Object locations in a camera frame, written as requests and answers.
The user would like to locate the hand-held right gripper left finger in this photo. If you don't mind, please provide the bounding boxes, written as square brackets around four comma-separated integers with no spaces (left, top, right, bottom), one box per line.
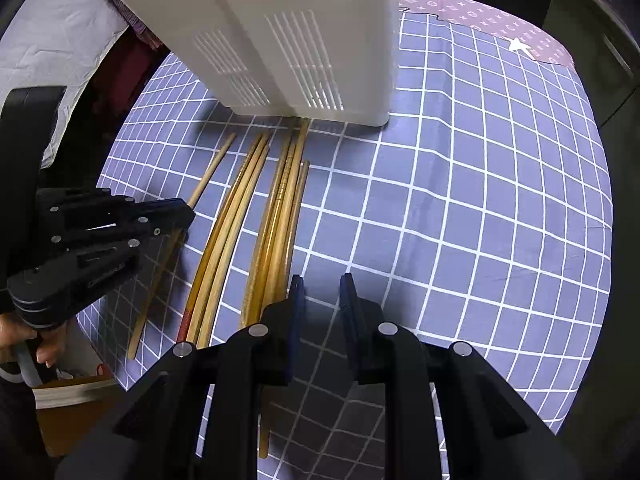
[55,275,307,480]

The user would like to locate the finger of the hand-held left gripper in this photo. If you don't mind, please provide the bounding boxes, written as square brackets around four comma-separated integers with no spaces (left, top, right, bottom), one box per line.
[39,188,197,232]
[52,222,188,262]

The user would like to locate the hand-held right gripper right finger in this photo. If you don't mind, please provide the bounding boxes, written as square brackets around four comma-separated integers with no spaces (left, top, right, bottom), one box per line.
[340,274,583,480]

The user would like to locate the single bamboo chopstick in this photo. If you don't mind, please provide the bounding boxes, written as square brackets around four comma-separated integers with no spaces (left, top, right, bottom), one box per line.
[127,132,237,361]

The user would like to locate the pile of wooden chopsticks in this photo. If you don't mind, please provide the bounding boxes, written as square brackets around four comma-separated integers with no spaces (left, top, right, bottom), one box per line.
[177,117,312,461]

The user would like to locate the white plastic utensil holder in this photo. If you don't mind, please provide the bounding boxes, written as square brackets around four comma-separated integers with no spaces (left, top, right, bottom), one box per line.
[109,0,401,128]

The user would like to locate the person's left hand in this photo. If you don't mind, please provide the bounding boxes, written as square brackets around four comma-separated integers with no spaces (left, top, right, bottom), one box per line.
[0,312,69,369]

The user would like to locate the dark red cloth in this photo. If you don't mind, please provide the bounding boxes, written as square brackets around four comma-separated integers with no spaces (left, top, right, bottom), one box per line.
[95,30,171,128]

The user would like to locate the white bedding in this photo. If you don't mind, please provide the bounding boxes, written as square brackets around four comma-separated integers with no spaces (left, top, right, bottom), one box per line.
[0,0,132,168]

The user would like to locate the blue-grey checked tablecloth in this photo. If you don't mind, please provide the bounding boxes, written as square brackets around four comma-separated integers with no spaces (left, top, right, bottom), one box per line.
[77,10,616,480]

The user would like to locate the stack of white papers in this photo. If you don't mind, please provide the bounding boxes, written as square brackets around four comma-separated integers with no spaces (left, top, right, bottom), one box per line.
[32,376,120,411]

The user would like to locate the cardboard box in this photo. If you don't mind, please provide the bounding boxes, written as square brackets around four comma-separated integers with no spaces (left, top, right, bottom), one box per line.
[32,362,125,457]

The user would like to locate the dark green cabinet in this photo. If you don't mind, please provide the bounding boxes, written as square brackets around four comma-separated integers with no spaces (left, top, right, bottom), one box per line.
[450,0,640,131]

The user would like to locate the pink patterned cloth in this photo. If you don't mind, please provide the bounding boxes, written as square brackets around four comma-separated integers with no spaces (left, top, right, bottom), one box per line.
[397,0,576,68]

